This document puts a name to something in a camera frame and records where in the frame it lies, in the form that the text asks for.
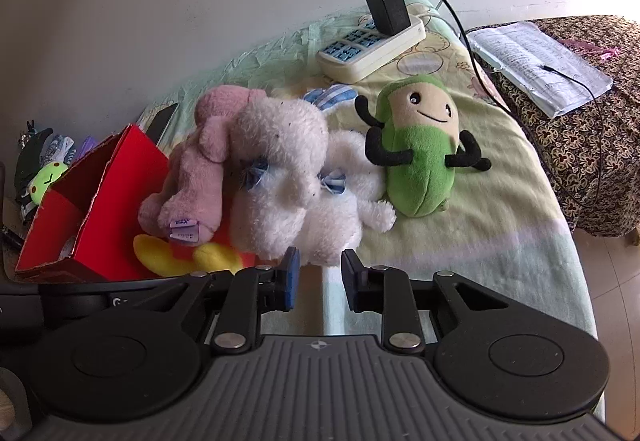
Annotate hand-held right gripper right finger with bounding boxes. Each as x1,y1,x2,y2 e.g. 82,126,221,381
341,248,512,355

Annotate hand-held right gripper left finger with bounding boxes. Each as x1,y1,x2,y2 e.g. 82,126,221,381
119,246,301,356

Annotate yellow tiger plush toy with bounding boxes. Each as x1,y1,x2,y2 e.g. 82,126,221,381
132,216,258,278

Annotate white rabbit plush toy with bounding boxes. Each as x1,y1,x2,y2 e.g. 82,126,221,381
227,85,397,268

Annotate red cardboard box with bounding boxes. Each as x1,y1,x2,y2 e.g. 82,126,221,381
15,123,173,283

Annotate green pea plush toy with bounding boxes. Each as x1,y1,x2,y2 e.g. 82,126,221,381
354,75,492,218

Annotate pink plush toy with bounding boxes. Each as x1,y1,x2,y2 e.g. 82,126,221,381
138,85,267,248

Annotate green frog plush toy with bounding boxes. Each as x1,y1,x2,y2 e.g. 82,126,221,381
27,161,69,206

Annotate white patterned cloth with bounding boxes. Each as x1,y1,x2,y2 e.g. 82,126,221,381
42,133,77,168

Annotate dark green bag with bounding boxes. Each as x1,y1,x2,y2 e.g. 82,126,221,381
14,121,54,194

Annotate black phone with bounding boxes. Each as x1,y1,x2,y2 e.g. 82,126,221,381
145,102,179,148

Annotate white power strip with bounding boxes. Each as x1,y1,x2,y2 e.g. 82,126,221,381
318,13,427,84

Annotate black charger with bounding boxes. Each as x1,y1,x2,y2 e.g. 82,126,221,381
365,0,412,36

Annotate brown floral blanket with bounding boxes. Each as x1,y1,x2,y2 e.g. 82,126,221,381
465,15,640,239

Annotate white paper booklet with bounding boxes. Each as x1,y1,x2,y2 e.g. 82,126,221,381
466,21,614,119

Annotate pink ribbon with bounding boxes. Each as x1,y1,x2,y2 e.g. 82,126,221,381
559,37,622,60

